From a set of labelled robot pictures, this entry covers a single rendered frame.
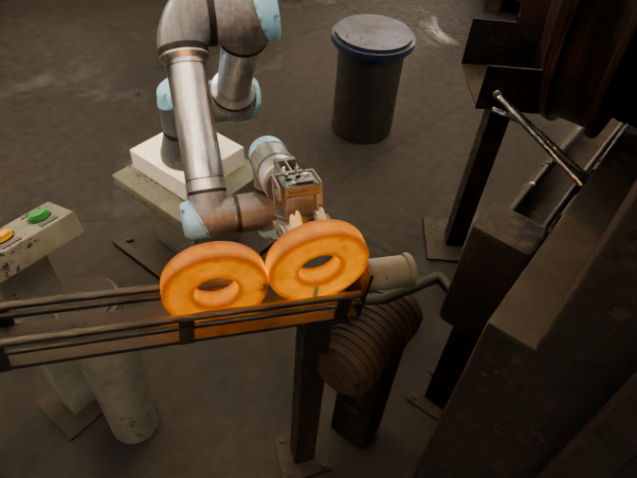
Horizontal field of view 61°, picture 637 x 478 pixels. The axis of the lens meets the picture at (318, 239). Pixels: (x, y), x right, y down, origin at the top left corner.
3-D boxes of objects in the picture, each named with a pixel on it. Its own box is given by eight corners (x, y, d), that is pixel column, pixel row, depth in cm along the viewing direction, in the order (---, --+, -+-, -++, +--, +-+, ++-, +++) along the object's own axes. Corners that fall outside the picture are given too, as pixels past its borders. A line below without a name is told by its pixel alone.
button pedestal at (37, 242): (141, 381, 146) (82, 218, 102) (62, 449, 133) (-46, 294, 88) (104, 348, 153) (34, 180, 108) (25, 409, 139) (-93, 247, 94)
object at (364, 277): (359, 317, 91) (374, 275, 83) (355, 318, 90) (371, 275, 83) (345, 284, 95) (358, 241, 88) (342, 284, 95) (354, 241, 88)
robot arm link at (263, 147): (285, 169, 111) (283, 130, 107) (300, 193, 102) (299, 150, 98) (247, 174, 109) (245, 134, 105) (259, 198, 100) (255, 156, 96)
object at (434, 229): (476, 212, 201) (547, 24, 149) (486, 266, 183) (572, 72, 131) (421, 209, 201) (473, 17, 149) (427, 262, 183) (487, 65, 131)
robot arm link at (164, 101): (159, 116, 152) (152, 72, 143) (207, 111, 155) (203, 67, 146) (163, 140, 144) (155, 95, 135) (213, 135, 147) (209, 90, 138)
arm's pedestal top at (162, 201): (114, 185, 161) (111, 174, 158) (194, 137, 180) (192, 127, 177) (188, 236, 149) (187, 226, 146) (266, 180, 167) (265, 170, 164)
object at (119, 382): (170, 418, 140) (132, 295, 102) (132, 454, 133) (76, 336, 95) (139, 391, 144) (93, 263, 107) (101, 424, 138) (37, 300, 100)
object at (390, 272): (410, 295, 92) (421, 271, 87) (362, 302, 89) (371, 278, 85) (397, 268, 95) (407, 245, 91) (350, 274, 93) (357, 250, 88)
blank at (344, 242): (379, 229, 77) (372, 212, 79) (273, 242, 73) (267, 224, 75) (358, 294, 88) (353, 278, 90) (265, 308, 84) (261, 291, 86)
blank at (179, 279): (276, 253, 76) (270, 236, 78) (160, 261, 71) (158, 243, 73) (263, 320, 86) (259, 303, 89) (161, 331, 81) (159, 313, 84)
